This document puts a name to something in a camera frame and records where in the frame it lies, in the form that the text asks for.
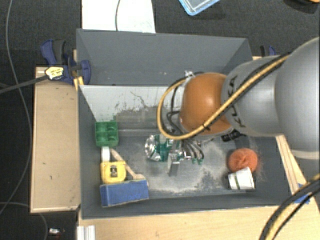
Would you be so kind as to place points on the blue sponge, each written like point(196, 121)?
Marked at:
point(123, 193)

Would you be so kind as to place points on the white cup with green stripes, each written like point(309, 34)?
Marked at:
point(241, 179)

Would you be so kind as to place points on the clear plastic bottle green label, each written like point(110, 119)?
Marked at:
point(154, 149)

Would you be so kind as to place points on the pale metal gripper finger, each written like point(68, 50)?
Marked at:
point(174, 168)

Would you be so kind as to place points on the green toy building block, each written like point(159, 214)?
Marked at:
point(107, 133)

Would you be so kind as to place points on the pale wood flat board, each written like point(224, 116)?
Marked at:
point(55, 144)

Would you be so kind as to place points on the orange fuzzy ball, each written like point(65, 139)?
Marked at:
point(242, 159)

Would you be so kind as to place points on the beige wooden stick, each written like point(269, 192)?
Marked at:
point(125, 164)

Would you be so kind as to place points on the grey metal bin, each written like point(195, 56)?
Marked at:
point(140, 59)

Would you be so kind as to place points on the black cylinder on white bracket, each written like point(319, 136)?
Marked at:
point(230, 136)

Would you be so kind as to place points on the yellow tape measure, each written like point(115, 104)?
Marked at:
point(113, 172)

